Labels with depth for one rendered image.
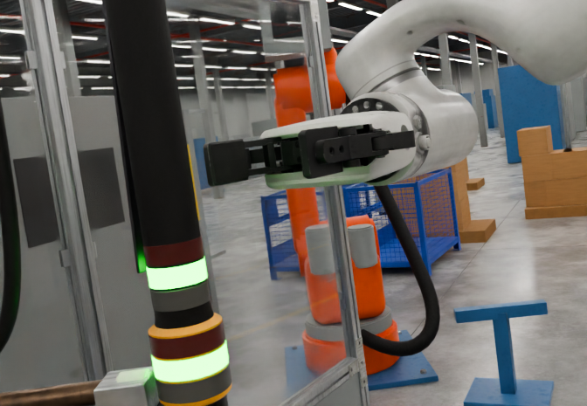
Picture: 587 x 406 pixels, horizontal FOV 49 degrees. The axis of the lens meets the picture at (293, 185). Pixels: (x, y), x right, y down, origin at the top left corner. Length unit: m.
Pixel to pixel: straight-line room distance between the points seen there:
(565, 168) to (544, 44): 8.93
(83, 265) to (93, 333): 0.12
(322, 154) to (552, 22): 0.25
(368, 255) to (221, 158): 3.74
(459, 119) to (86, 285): 0.77
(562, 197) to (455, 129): 8.92
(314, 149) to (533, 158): 9.12
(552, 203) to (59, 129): 8.72
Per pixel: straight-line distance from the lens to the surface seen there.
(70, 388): 0.42
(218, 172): 0.47
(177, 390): 0.38
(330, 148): 0.43
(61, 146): 1.19
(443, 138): 0.62
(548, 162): 9.50
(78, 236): 1.20
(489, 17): 0.60
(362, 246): 4.18
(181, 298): 0.37
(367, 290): 4.27
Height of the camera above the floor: 1.67
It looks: 5 degrees down
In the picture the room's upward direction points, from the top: 8 degrees counter-clockwise
